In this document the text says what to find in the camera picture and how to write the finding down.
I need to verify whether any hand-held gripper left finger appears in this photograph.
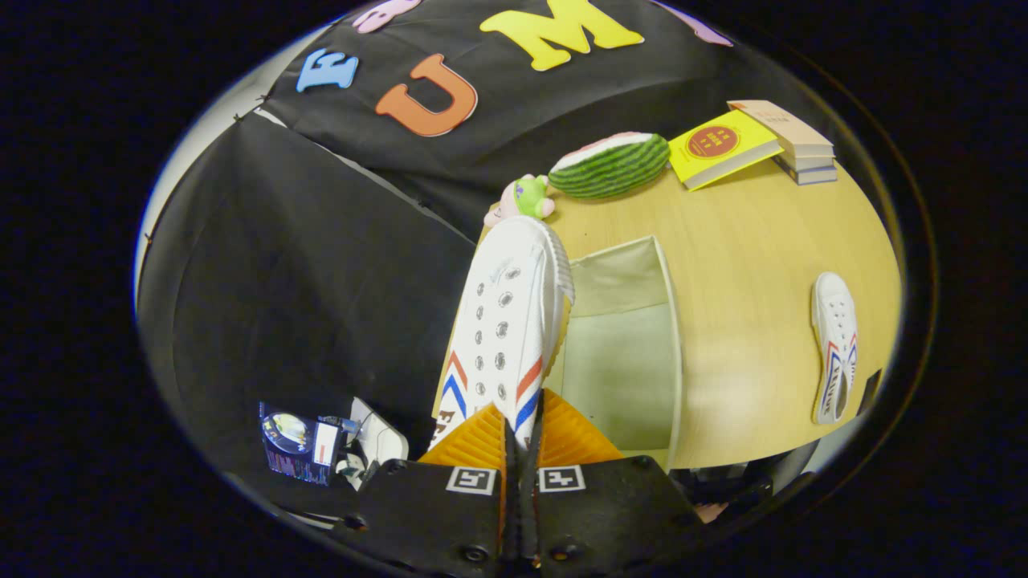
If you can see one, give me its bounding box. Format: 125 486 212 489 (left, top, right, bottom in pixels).
333 401 520 575

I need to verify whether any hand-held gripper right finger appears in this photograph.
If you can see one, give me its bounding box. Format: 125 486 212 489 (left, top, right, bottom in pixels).
522 389 708 572

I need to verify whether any beige fabric storage box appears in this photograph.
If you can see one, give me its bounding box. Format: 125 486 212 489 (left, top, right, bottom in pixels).
546 235 684 471

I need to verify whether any white striped sneaker shoe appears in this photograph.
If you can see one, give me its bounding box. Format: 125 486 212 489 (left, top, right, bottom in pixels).
810 271 859 425
430 215 576 452

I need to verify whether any white desk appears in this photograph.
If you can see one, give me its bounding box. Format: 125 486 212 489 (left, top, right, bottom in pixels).
337 397 410 490

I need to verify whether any computer monitor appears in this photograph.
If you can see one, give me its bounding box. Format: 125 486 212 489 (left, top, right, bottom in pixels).
259 401 343 487

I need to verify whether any pink green plush toy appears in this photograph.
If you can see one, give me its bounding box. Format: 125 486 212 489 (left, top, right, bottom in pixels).
483 174 557 228

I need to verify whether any black backdrop cloth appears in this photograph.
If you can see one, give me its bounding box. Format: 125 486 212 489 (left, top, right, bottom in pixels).
138 0 812 515

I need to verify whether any watermelon slice plush cushion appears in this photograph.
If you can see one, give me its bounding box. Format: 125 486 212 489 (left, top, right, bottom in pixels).
549 132 671 200

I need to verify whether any yellow book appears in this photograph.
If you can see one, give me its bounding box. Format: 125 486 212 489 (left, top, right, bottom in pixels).
668 110 785 192

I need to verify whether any grey cover book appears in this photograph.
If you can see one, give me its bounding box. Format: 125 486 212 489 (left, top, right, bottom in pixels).
775 164 838 186

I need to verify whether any tan cover book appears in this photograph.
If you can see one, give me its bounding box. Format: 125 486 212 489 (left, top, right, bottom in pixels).
727 100 836 160

